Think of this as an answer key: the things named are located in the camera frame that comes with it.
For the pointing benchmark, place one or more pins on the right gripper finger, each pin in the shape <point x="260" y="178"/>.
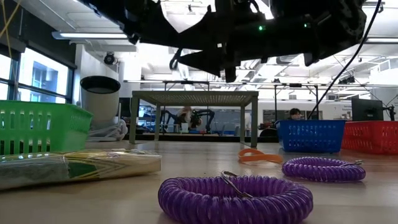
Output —
<point x="208" y="60"/>
<point x="230" y="74"/>

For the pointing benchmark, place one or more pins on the orange rubber band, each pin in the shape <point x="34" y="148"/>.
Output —
<point x="261" y="159"/>

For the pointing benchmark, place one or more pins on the purple coil wristband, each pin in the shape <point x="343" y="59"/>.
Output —
<point x="186" y="199"/>
<point x="311" y="171"/>

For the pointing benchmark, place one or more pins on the yellow green crayon box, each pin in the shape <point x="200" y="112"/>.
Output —
<point x="93" y="168"/>

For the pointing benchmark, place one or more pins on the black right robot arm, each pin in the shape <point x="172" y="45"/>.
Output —
<point x="326" y="31"/>

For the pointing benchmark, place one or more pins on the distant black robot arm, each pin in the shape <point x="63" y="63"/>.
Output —
<point x="205" y="114"/>
<point x="169" y="115"/>

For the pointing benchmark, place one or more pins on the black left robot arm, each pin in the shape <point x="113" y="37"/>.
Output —
<point x="124" y="18"/>

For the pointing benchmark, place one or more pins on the green perforated metal shelf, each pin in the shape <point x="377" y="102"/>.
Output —
<point x="196" y="98"/>

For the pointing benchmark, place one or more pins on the person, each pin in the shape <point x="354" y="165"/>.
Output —
<point x="185" y="114"/>
<point x="294" y="113"/>

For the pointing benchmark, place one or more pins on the black chair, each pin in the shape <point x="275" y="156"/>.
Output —
<point x="267" y="132"/>

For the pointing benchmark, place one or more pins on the black ceiling spotlight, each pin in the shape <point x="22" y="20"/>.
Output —
<point x="109" y="58"/>

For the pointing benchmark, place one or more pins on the black track light cluster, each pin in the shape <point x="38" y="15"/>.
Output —
<point x="346" y="81"/>

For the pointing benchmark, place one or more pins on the linear ceiling light strip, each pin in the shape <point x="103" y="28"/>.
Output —
<point x="93" y="35"/>

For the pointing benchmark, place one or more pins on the blue plastic basket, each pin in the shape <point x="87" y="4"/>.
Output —
<point x="329" y="137"/>

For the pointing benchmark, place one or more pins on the white cylinder with black top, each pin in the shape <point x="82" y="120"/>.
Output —
<point x="99" y="105"/>

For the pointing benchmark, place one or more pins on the black monitor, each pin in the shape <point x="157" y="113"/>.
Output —
<point x="367" y="109"/>

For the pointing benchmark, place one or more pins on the red plastic basket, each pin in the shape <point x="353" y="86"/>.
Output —
<point x="373" y="137"/>

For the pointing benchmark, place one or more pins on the green plastic basket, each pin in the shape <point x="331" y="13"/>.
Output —
<point x="68" y="130"/>

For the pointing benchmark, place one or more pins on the large window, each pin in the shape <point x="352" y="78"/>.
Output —
<point x="43" y="74"/>

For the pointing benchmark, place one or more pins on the silver ventilation duct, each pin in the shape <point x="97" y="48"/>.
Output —
<point x="287" y="59"/>

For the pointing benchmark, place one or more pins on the distant black table frame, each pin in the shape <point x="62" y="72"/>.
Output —
<point x="275" y="102"/>

